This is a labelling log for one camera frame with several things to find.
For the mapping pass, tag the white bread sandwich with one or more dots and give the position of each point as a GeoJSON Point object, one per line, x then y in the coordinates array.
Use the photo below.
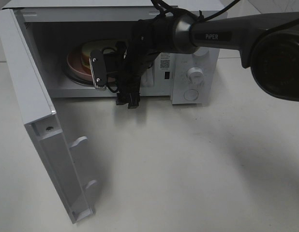
{"type": "Point", "coordinates": [105, 46]}

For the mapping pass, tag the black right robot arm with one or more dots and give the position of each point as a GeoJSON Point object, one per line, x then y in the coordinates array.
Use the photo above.
{"type": "Point", "coordinates": [181, 32]}

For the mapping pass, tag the white microwave knob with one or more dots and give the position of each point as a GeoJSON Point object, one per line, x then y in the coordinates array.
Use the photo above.
{"type": "Point", "coordinates": [195, 75]}

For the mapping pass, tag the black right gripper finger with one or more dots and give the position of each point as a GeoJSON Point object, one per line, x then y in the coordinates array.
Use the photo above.
{"type": "Point", "coordinates": [134, 100]}
{"type": "Point", "coordinates": [122, 99]}

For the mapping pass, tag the glass microwave turntable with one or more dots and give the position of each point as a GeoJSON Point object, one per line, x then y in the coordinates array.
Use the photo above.
{"type": "Point", "coordinates": [76, 79]}

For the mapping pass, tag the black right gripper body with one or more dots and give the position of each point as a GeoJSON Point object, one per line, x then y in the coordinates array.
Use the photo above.
{"type": "Point", "coordinates": [126, 64]}

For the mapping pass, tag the pink round plate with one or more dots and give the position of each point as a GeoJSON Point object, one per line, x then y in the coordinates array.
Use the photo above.
{"type": "Point", "coordinates": [75, 65]}

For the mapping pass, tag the white microwave door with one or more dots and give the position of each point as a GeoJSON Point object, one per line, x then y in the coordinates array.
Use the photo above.
{"type": "Point", "coordinates": [40, 117]}

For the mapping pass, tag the white adjacent table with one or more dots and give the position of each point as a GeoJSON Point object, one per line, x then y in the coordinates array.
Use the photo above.
{"type": "Point", "coordinates": [260, 36]}

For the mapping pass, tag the white microwave oven body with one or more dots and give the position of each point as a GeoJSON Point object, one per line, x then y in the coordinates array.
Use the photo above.
{"type": "Point", "coordinates": [60, 26]}

